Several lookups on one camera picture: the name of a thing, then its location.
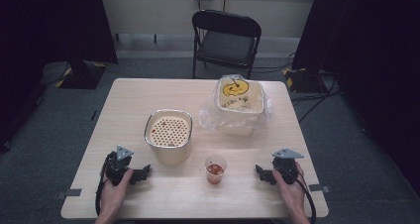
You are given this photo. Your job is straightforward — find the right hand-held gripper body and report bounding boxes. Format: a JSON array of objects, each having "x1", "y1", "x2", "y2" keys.
[{"x1": 270, "y1": 147, "x2": 305, "y2": 185}]

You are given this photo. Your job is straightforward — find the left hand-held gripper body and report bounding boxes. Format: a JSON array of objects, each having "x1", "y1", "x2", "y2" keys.
[{"x1": 103, "y1": 145, "x2": 135, "y2": 187}]

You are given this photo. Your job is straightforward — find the clear plastic cup red sauce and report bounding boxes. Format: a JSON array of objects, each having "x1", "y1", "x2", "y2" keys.
[{"x1": 204, "y1": 155, "x2": 228, "y2": 185}]

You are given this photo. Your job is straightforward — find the black stand base striped tape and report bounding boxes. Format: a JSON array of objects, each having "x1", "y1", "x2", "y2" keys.
[
  {"x1": 281, "y1": 66, "x2": 331, "y2": 94},
  {"x1": 54, "y1": 60, "x2": 109, "y2": 90}
]

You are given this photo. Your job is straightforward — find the black floor cables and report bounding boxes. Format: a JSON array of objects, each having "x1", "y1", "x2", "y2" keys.
[{"x1": 251, "y1": 52, "x2": 343, "y2": 123}]

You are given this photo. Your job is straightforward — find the person's right hand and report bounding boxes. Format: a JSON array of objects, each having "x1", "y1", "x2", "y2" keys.
[{"x1": 271, "y1": 162, "x2": 307, "y2": 215}]

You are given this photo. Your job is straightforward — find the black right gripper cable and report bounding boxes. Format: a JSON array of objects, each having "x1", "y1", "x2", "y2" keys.
[{"x1": 285, "y1": 167, "x2": 317, "y2": 224}]

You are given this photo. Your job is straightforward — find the cream perforated strainer insert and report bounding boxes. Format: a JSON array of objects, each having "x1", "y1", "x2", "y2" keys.
[{"x1": 147, "y1": 115, "x2": 191, "y2": 148}]

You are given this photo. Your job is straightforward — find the person's left hand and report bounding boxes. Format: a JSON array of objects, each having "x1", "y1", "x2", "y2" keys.
[{"x1": 99, "y1": 168, "x2": 135, "y2": 215}]

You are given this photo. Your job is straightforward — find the black curtain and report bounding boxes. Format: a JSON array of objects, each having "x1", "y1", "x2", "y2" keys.
[
  {"x1": 291, "y1": 0, "x2": 420, "y2": 198},
  {"x1": 0, "y1": 0, "x2": 119, "y2": 153}
]

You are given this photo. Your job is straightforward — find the grey table clamp tab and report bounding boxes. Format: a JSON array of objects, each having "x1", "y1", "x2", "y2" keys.
[
  {"x1": 308, "y1": 183, "x2": 332, "y2": 194},
  {"x1": 54, "y1": 188, "x2": 83, "y2": 200}
]

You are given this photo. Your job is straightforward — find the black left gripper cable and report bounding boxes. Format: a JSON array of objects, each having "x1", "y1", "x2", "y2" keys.
[{"x1": 94, "y1": 158, "x2": 111, "y2": 217}]

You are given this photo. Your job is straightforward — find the cream bin yellow print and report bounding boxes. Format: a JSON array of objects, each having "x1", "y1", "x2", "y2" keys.
[{"x1": 216, "y1": 76, "x2": 265, "y2": 137}]

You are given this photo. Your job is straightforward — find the black folding chair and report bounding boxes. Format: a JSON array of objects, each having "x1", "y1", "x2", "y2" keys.
[{"x1": 191, "y1": 9, "x2": 263, "y2": 80}]

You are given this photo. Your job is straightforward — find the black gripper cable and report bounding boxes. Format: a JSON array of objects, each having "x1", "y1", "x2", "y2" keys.
[
  {"x1": 94, "y1": 158, "x2": 111, "y2": 217},
  {"x1": 285, "y1": 167, "x2": 317, "y2": 224}
]

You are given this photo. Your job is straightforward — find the clear plastic bag liner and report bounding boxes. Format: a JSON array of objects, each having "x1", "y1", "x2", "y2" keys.
[{"x1": 197, "y1": 73, "x2": 273, "y2": 133}]

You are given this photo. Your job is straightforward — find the beige perforated-lid container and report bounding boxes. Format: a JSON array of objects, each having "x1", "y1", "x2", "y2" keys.
[{"x1": 143, "y1": 108, "x2": 194, "y2": 168}]

